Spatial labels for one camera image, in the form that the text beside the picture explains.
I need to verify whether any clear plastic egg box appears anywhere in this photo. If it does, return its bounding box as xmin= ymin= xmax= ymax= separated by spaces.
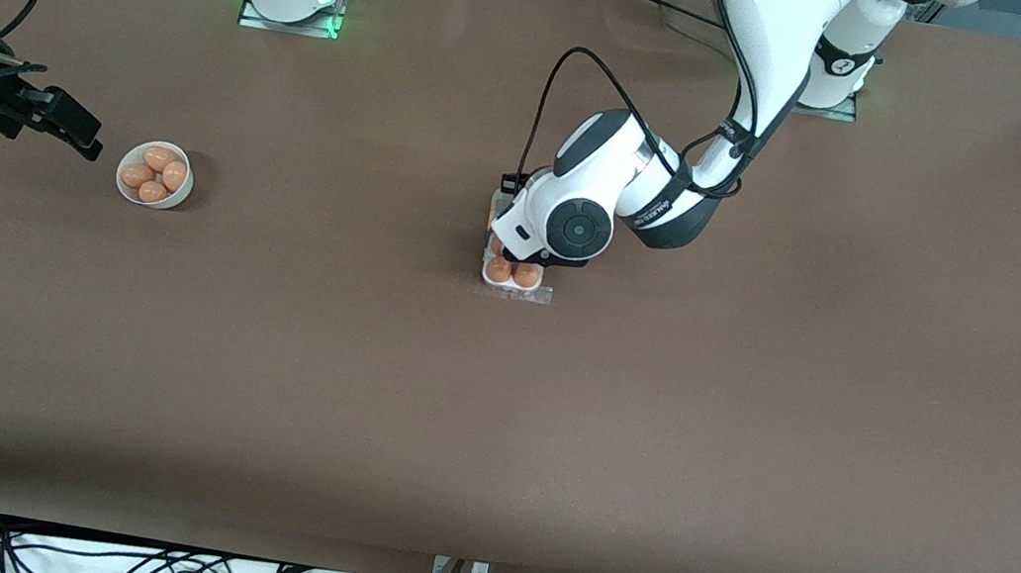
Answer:
xmin=475 ymin=186 xmax=568 ymax=310

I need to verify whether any white round bowl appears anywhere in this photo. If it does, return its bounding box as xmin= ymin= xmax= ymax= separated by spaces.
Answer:
xmin=112 ymin=135 xmax=199 ymax=215

